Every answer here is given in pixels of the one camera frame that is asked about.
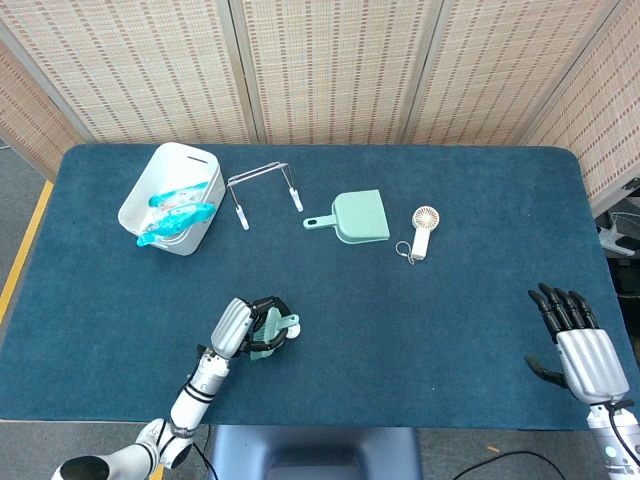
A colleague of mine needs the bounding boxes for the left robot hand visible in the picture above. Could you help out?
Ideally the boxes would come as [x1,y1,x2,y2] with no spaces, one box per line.
[209,296,296,360]

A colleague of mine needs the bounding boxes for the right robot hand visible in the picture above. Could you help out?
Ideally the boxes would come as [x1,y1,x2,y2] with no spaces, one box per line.
[524,282,630,404]

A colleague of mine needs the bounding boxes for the light teal plastic scrub brush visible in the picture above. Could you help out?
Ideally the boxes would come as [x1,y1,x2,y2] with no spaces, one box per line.
[248,307,302,363]

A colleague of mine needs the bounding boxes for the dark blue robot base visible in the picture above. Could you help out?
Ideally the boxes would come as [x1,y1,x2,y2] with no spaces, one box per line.
[207,425,424,480]

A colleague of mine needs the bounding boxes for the teal wrapped snack pack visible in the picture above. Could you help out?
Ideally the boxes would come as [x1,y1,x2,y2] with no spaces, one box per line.
[136,201,217,249]
[148,181,210,211]

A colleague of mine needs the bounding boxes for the white plastic storage box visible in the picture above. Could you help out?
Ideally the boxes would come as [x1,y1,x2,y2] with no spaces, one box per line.
[117,141,224,257]

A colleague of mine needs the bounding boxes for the dark blue table mat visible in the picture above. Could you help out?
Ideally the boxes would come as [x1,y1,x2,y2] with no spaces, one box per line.
[0,143,618,432]

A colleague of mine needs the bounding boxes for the mint green dustpan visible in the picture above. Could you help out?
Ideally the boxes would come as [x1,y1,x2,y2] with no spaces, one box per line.
[302,188,391,245]

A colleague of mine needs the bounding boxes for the white handheld fan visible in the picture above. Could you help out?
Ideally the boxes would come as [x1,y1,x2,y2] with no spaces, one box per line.
[395,206,442,267]

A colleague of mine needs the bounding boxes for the woven folding screen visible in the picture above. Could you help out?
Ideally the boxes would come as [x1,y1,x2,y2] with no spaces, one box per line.
[0,0,640,202]

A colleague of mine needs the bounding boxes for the black floor cable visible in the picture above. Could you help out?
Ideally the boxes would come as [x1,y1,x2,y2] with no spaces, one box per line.
[458,450,600,480]

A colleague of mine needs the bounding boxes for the metal wire stand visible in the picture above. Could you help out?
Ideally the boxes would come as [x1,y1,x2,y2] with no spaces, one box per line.
[226,160,305,232]

